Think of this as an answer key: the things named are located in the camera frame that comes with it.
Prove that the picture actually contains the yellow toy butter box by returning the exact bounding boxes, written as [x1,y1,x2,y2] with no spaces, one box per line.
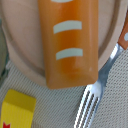
[0,89,36,128]

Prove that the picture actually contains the toy bread loaf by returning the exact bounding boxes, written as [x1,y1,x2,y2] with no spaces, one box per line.
[38,0,98,89]

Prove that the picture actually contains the toy fork orange handle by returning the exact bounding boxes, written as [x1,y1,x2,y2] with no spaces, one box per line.
[73,22,128,128]

